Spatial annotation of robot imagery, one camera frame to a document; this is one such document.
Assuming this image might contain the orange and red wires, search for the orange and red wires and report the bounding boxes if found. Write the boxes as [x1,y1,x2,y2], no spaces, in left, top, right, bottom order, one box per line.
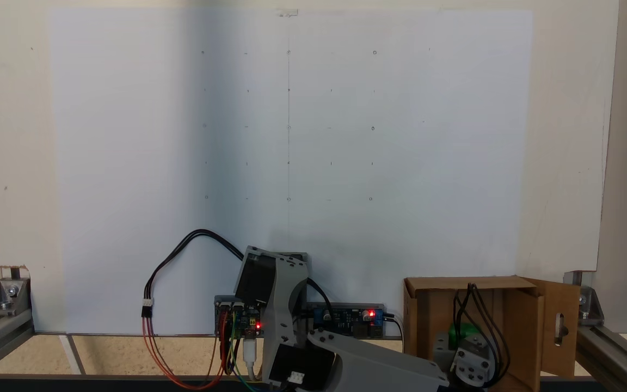
[142,316,230,390]

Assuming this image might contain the green dice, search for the green dice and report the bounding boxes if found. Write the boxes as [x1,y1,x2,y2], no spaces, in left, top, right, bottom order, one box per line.
[448,322,481,350]

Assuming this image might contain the metal corner bracket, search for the metal corner bracket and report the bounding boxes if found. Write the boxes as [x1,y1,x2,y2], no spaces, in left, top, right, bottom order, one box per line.
[0,265,33,318]
[563,271,604,327]

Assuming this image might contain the black servo cable bundle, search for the black servo cable bundle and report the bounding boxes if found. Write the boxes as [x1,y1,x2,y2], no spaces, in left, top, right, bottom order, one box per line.
[451,282,511,388]
[306,278,331,316]

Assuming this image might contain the thin black and white cable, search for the thin black and white cable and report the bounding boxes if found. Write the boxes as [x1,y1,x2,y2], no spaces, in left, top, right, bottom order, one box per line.
[383,313,405,354]

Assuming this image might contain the black circuit board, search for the black circuit board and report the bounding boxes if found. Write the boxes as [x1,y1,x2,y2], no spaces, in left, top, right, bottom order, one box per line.
[216,298,264,335]

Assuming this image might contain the brown cardboard box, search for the brown cardboard box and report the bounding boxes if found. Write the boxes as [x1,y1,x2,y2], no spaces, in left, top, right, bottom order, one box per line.
[403,275,582,392]

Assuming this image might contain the white USB cable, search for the white USB cable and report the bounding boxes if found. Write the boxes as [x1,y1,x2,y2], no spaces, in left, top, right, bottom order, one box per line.
[243,338,261,379]

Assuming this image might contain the black cable with white plug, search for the black cable with white plug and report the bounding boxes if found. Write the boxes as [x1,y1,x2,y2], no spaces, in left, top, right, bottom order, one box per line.
[141,229,246,319]

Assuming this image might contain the grey board mounting plate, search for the grey board mounting plate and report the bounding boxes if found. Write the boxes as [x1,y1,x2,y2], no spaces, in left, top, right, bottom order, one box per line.
[213,296,387,340]

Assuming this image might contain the blue circuit board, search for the blue circuit board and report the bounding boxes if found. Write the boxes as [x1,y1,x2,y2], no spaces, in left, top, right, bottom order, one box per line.
[311,306,386,339]

